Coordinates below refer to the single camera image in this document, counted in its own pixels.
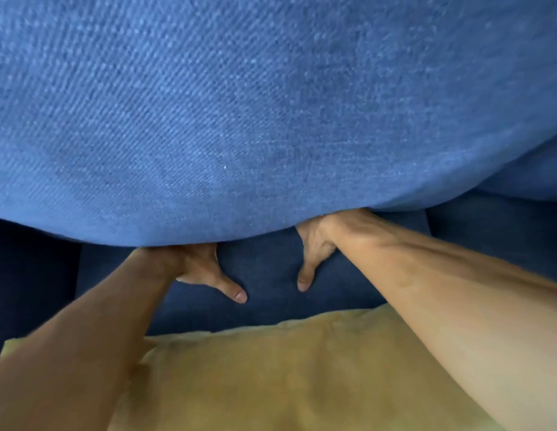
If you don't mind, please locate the person's right forearm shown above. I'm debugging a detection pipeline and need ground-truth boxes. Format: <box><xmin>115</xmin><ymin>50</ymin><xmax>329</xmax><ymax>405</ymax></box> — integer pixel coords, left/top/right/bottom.
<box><xmin>328</xmin><ymin>214</ymin><xmax>557</xmax><ymax>431</ymax></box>

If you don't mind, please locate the person's left forearm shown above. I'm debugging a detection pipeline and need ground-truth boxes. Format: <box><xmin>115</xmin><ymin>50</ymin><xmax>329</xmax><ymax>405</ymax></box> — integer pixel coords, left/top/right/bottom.
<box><xmin>0</xmin><ymin>248</ymin><xmax>180</xmax><ymax>431</ymax></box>

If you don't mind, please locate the person's right hand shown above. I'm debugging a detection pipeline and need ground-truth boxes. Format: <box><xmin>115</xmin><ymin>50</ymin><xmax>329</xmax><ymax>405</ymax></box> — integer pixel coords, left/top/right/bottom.
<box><xmin>296</xmin><ymin>209</ymin><xmax>373</xmax><ymax>293</ymax></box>

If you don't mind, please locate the blue fabric sofa cushion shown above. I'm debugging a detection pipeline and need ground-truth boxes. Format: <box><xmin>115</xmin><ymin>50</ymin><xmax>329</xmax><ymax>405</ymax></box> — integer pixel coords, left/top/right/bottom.
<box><xmin>0</xmin><ymin>0</ymin><xmax>557</xmax><ymax>248</ymax></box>

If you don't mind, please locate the dark blue sofa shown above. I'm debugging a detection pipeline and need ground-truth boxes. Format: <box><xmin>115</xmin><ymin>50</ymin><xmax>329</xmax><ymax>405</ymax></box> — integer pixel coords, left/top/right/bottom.
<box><xmin>0</xmin><ymin>130</ymin><xmax>557</xmax><ymax>360</ymax></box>

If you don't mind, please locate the person's left hand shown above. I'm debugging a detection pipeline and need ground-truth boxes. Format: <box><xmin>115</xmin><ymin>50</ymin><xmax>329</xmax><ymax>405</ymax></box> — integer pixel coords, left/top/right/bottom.
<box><xmin>155</xmin><ymin>242</ymin><xmax>248</xmax><ymax>304</ymax></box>

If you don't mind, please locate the yellow pillow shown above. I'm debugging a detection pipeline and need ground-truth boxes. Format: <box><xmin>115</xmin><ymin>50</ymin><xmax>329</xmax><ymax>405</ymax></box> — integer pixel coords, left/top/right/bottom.
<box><xmin>0</xmin><ymin>303</ymin><xmax>504</xmax><ymax>431</ymax></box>

